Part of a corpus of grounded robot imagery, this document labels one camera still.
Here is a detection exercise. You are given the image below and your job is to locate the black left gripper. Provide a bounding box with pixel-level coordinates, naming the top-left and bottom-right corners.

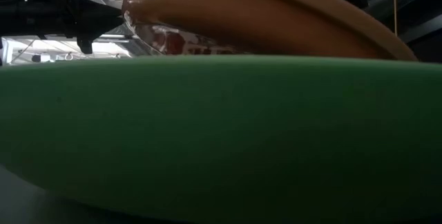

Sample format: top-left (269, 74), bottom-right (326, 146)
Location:
top-left (44, 0), bottom-right (125, 55)

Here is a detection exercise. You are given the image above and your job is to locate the small red translucent plate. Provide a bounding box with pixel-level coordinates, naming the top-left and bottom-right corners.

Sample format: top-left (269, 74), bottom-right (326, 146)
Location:
top-left (120, 0), bottom-right (242, 56)

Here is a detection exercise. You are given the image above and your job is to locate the terracotta brown plastic plate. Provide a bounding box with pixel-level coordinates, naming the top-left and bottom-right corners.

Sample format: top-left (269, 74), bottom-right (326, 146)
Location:
top-left (127, 0), bottom-right (419, 62)

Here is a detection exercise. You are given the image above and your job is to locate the large green plastic plate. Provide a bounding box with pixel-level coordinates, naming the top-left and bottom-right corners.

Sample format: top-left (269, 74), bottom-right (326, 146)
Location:
top-left (0, 54), bottom-right (442, 224)

